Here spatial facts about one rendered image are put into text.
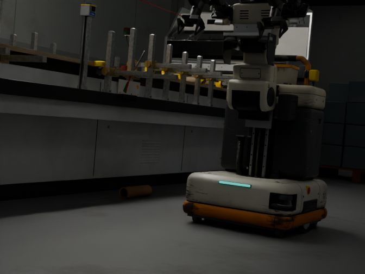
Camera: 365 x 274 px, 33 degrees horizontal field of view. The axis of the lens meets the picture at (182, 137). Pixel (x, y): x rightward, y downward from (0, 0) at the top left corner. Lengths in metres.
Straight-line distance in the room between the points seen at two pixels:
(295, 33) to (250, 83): 3.25
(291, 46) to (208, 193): 3.39
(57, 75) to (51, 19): 3.84
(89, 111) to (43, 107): 0.43
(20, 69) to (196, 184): 1.25
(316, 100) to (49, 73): 1.64
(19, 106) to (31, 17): 4.14
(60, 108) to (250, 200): 1.28
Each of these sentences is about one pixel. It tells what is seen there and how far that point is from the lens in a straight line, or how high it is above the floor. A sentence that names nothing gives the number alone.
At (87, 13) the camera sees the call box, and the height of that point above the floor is 1.16.
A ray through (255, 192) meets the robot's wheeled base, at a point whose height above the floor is 0.22.
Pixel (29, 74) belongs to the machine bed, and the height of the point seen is 0.76.
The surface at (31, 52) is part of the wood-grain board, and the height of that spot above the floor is 0.88.
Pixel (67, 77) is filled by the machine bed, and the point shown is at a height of 0.77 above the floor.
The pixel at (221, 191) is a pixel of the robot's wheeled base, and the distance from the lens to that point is 3.32.
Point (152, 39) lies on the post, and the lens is 4.53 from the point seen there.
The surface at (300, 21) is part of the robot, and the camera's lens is 3.32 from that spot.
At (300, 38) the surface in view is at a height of 1.49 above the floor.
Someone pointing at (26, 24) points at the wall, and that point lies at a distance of 7.51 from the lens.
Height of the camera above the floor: 0.56
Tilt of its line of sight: 2 degrees down
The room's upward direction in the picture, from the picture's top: 5 degrees clockwise
